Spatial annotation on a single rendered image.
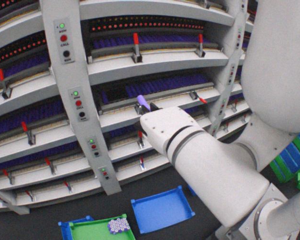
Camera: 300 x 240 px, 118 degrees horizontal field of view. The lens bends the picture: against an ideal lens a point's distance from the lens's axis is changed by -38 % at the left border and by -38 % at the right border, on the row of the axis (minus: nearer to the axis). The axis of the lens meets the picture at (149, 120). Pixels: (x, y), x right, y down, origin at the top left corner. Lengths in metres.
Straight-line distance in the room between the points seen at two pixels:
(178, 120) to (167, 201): 0.69
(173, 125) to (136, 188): 0.73
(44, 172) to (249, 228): 0.85
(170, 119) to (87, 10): 0.34
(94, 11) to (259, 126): 0.44
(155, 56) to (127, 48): 0.10
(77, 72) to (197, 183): 0.38
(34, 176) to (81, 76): 0.54
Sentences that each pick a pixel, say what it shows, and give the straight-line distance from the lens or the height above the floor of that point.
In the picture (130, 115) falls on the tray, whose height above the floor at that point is 0.54.
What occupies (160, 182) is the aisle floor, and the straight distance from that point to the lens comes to 0.97.
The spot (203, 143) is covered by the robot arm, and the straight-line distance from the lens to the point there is 0.21.
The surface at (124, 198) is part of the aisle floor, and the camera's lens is 0.94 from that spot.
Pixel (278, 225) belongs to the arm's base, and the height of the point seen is 0.46.
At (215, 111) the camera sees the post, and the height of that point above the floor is 0.43.
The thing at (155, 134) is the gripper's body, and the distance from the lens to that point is 0.26.
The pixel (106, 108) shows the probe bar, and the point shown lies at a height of 0.58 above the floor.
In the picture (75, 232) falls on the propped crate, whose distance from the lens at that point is 0.84.
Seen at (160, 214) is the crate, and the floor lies 0.00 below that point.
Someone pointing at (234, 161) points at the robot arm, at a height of 0.72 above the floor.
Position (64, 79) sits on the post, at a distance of 0.44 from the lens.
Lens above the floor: 0.87
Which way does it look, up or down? 39 degrees down
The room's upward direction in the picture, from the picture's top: straight up
